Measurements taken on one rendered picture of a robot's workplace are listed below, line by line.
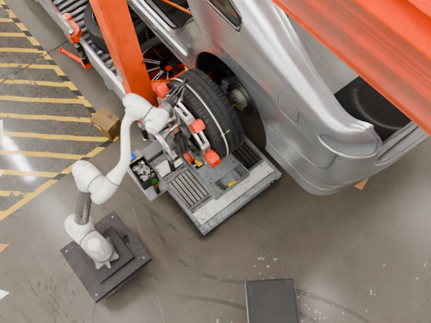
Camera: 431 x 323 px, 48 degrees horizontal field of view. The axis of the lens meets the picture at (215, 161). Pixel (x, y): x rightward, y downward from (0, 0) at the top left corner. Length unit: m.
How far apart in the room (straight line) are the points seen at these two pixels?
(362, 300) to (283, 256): 0.66
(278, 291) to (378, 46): 2.66
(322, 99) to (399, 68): 1.56
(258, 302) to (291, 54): 1.74
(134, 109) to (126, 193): 1.43
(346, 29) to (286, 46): 1.60
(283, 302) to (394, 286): 0.95
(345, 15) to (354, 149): 1.71
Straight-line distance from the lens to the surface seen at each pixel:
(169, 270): 3.97
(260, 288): 3.55
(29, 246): 4.36
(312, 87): 2.62
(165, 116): 2.98
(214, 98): 3.20
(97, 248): 3.50
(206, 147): 3.25
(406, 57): 1.08
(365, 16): 1.13
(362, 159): 2.79
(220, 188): 3.97
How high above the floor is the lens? 3.80
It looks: 63 degrees down
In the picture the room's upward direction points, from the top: 8 degrees counter-clockwise
